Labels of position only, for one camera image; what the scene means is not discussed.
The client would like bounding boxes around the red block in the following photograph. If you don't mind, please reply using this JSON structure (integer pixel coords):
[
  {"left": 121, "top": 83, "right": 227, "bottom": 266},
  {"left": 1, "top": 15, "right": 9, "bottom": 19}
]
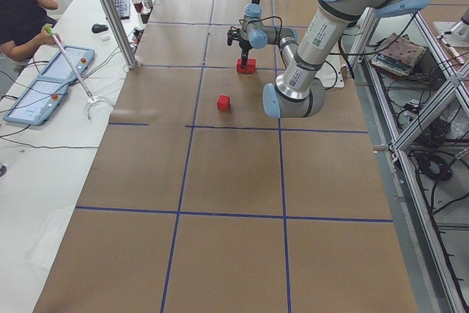
[
  {"left": 245, "top": 59, "right": 256, "bottom": 74},
  {"left": 236, "top": 58, "right": 247, "bottom": 73},
  {"left": 216, "top": 95, "right": 231, "bottom": 111}
]

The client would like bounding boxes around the metal cup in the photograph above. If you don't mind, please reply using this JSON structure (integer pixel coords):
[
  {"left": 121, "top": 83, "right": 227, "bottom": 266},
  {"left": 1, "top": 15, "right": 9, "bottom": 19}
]
[{"left": 142, "top": 0, "right": 153, "bottom": 11}]

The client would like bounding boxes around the black computer mouse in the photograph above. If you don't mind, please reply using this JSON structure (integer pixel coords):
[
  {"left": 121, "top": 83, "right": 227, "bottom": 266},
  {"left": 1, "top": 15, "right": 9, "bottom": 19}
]
[{"left": 91, "top": 23, "right": 108, "bottom": 34}]

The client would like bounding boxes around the stack of books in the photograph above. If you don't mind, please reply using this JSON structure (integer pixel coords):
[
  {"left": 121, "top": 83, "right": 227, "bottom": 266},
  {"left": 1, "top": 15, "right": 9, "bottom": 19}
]
[{"left": 371, "top": 33, "right": 426, "bottom": 77}]

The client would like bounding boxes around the upper teach pendant tablet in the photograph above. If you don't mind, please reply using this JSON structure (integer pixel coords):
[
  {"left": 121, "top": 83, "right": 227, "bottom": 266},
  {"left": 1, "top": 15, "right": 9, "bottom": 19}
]
[{"left": 37, "top": 45, "right": 95, "bottom": 84}]

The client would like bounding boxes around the teach pendant tablet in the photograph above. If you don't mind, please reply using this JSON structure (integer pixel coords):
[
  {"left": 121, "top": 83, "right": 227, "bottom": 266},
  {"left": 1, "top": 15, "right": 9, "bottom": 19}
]
[
  {"left": 37, "top": 45, "right": 95, "bottom": 84},
  {"left": 4, "top": 78, "right": 69, "bottom": 126}
]

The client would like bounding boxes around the lower teach pendant tablet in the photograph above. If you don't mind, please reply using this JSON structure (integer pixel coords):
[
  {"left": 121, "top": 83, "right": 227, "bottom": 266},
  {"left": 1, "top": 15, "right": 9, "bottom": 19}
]
[{"left": 4, "top": 78, "right": 69, "bottom": 126}]

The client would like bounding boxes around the seated person black shirt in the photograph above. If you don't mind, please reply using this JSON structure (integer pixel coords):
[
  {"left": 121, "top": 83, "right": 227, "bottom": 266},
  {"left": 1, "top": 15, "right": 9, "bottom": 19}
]
[{"left": 1, "top": 0, "right": 59, "bottom": 62}]

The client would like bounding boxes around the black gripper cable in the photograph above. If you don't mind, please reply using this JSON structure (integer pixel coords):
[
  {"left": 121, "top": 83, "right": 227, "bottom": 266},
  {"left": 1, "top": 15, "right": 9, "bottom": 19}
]
[{"left": 237, "top": 15, "right": 290, "bottom": 46}]

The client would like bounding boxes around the aluminium frame post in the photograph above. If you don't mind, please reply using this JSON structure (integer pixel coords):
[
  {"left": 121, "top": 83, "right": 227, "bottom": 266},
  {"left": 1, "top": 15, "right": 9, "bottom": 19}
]
[{"left": 100, "top": 0, "right": 137, "bottom": 69}]

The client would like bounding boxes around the metal rod green handle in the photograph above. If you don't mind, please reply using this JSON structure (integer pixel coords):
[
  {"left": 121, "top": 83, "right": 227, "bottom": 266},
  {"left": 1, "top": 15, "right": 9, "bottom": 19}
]
[{"left": 44, "top": 25, "right": 99, "bottom": 104}]

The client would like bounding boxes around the aluminium table frame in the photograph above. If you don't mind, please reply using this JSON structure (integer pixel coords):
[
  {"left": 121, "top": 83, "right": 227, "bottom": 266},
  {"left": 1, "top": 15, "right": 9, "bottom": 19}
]
[{"left": 343, "top": 4, "right": 468, "bottom": 312}]

